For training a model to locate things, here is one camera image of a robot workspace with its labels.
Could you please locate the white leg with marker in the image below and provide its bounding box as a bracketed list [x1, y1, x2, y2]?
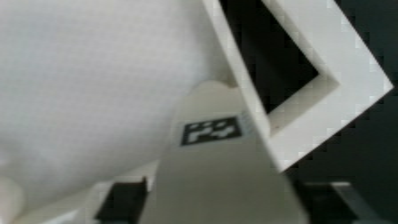
[139, 81, 310, 224]

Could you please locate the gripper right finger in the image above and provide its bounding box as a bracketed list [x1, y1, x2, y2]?
[299, 182, 386, 224]

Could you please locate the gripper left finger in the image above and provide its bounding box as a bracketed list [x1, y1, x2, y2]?
[82, 177, 148, 224]

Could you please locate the white desk top tray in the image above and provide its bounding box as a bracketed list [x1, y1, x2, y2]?
[0, 0, 255, 224]

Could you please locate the white front rail barrier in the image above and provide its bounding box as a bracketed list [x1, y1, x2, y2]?
[260, 0, 397, 173]

